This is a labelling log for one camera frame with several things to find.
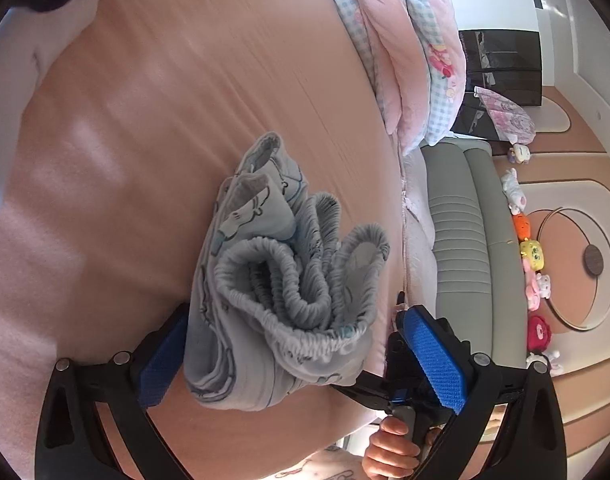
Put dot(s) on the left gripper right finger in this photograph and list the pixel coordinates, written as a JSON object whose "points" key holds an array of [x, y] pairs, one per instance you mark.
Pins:
{"points": [[530, 443]]}

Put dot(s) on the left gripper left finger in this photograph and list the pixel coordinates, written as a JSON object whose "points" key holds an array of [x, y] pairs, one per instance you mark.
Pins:
{"points": [[71, 440]]}

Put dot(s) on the cartoon print pajama pants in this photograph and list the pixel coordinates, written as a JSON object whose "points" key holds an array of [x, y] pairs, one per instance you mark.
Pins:
{"points": [[281, 299]]}

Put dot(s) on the person's right hand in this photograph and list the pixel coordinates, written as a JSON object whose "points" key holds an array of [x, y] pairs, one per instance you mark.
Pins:
{"points": [[390, 455]]}

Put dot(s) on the red plush toy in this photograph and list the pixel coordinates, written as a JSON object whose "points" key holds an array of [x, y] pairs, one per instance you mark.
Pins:
{"points": [[538, 334]]}

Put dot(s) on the pink white plush toy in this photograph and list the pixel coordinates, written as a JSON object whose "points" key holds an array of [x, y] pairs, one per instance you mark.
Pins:
{"points": [[537, 286]]}

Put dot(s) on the yellow plush toy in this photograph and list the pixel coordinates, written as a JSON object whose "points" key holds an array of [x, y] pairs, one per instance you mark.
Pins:
{"points": [[531, 251]]}

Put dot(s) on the orange plush toy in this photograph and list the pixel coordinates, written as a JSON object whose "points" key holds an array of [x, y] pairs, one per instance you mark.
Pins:
{"points": [[522, 227]]}

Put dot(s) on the pink hanging garment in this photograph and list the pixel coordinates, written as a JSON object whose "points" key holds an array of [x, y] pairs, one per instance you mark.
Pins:
{"points": [[510, 120]]}

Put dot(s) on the pink folded quilt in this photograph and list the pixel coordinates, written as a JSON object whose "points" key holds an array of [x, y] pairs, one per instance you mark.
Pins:
{"points": [[413, 56]]}

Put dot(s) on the pink bed sheet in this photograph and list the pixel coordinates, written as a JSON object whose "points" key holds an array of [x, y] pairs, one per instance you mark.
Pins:
{"points": [[122, 151]]}

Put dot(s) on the black and white wardrobe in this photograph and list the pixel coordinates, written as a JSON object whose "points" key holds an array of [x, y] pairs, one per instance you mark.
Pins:
{"points": [[501, 42]]}

